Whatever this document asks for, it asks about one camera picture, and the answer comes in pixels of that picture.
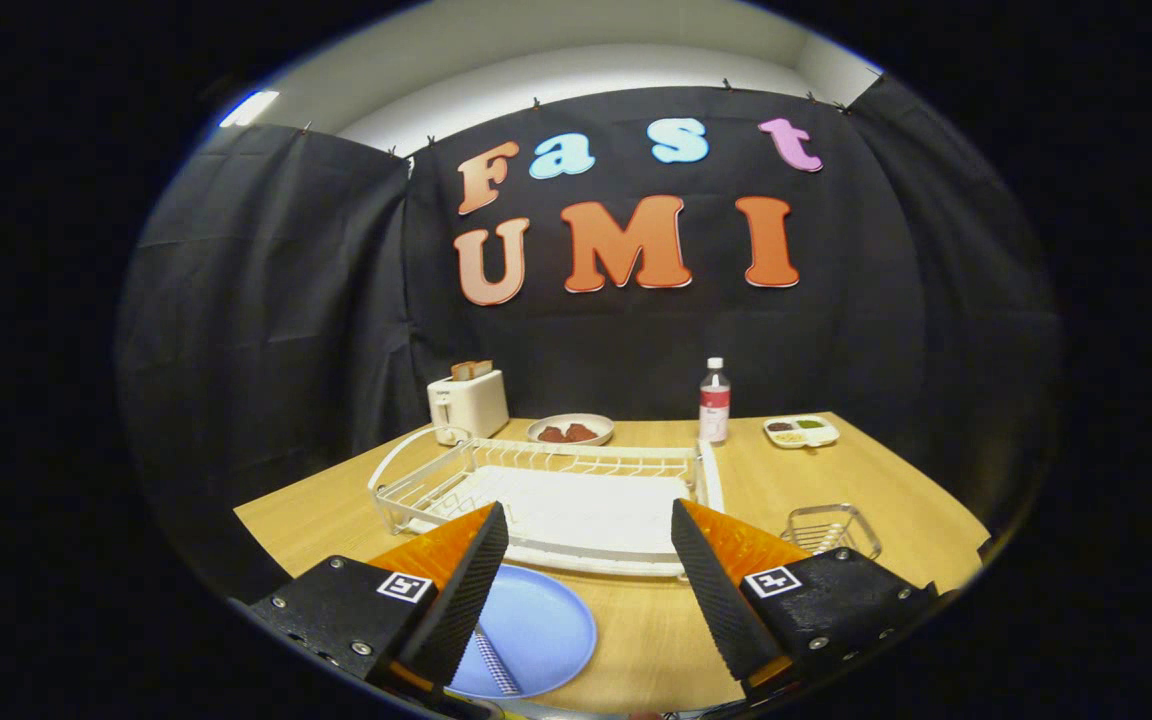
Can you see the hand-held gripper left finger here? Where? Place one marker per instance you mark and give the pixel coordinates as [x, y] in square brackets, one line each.
[466, 590]

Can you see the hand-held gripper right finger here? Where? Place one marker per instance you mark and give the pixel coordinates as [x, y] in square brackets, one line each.
[716, 600]

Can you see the blue striped spoon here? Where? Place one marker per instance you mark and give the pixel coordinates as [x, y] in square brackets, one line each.
[496, 665]

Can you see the blue plate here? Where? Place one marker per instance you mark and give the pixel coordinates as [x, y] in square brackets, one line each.
[546, 625]

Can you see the white divided dish with beans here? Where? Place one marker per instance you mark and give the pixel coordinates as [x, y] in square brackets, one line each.
[826, 437]

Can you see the white round plate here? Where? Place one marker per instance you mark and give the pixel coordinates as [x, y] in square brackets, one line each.
[604, 428]

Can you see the red meat piece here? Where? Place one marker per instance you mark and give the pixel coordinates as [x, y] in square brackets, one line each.
[553, 434]
[581, 432]

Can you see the white toaster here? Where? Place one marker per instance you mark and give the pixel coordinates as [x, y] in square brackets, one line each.
[476, 405]

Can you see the clear bottle with red label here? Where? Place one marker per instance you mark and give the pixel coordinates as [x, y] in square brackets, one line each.
[715, 405]

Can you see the black backdrop cloth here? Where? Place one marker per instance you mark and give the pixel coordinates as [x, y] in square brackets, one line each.
[636, 340]

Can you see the ceiling light strip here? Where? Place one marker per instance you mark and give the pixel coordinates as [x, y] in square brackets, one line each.
[248, 108]

